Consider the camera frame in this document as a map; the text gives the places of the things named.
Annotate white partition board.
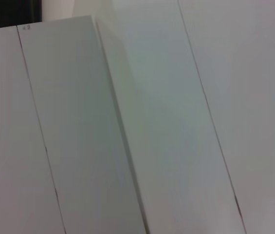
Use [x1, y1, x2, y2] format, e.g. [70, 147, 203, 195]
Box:
[0, 15, 150, 234]

